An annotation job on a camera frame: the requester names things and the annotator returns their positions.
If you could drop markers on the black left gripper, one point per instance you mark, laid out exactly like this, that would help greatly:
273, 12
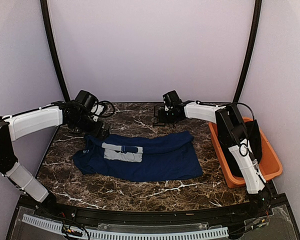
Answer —
95, 132

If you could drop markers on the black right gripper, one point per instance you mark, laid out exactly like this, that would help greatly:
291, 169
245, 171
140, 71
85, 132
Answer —
161, 117

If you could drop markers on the blue printed t-shirt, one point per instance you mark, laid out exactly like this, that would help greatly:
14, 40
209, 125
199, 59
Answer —
140, 159

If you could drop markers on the black brooch box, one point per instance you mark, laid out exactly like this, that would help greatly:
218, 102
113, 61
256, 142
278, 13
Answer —
158, 124

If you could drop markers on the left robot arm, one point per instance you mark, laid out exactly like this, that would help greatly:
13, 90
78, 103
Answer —
83, 114

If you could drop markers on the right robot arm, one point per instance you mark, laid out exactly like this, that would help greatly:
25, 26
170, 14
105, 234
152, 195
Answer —
233, 135

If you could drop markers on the black garment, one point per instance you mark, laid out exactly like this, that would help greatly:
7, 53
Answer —
255, 144

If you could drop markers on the orange plastic basket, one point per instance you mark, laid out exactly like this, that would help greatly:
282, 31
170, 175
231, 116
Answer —
270, 165

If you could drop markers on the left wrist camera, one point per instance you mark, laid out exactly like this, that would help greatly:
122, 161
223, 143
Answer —
102, 109

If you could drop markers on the white slotted cable duct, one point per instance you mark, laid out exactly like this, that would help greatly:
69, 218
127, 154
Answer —
107, 231

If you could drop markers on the black front rail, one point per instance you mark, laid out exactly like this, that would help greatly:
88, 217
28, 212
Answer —
229, 216

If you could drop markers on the right black frame post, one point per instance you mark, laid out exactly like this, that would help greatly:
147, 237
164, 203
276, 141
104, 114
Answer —
249, 50

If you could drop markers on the black frame post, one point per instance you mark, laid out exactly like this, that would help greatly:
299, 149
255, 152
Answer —
53, 50
249, 50

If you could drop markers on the left black frame post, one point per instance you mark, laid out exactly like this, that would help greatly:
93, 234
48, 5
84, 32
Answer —
53, 50

